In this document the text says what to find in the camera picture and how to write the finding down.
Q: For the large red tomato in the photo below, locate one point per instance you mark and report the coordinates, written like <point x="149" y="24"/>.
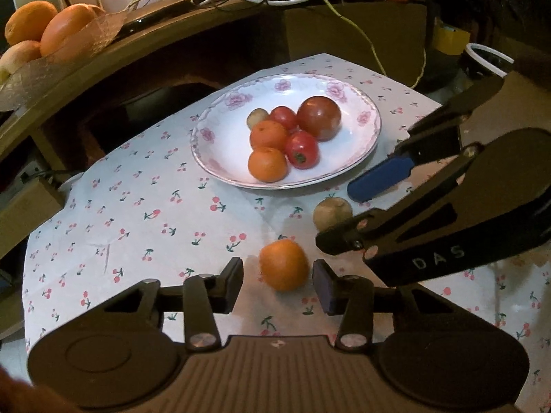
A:
<point x="319" y="116"/>

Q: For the white floral plate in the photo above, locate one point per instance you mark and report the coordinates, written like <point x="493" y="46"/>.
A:
<point x="220" y="139"/>

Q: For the cherry print tablecloth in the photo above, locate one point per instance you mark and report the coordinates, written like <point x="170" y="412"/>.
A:
<point x="147" y="210"/>

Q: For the front orange in tray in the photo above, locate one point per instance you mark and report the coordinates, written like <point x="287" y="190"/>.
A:
<point x="66" y="23"/>

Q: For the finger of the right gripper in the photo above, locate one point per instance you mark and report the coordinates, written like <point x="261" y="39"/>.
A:
<point x="374" y="224"/>

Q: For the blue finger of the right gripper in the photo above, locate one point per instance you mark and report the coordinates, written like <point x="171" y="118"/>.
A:
<point x="436" y="136"/>

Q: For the red apple in tray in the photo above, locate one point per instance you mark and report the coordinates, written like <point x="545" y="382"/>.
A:
<point x="98" y="11"/>

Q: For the black router with antennas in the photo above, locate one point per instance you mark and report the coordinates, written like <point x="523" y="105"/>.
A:
<point x="172" y="4"/>

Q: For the small brown round fruit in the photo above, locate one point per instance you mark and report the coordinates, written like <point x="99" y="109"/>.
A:
<point x="256" y="116"/>

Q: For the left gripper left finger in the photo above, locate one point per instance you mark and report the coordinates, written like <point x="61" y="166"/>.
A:
<point x="203" y="296"/>

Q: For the top orange in tray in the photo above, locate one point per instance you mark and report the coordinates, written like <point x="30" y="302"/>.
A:
<point x="29" y="22"/>

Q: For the yellow apple in tray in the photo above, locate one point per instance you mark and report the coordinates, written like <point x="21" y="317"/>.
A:
<point x="16" y="56"/>

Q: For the cardboard box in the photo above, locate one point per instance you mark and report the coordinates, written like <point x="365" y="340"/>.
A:
<point x="36" y="203"/>

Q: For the glass fruit tray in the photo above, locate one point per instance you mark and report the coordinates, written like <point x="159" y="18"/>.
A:
<point x="36" y="78"/>

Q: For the orange in tray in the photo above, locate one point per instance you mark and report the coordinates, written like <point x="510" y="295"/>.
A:
<point x="29" y="22"/>
<point x="66" y="23"/>

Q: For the wooden tv stand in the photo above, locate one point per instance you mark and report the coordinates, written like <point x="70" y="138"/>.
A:
<point x="141" y="79"/>

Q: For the small red tomato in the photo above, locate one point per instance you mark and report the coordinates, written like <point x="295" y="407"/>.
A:
<point x="284" y="116"/>

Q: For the small orange mandarin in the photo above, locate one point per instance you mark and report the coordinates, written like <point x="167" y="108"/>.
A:
<point x="269" y="133"/>

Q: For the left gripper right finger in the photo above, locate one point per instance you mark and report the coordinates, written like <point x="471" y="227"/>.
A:
<point x="352" y="298"/>

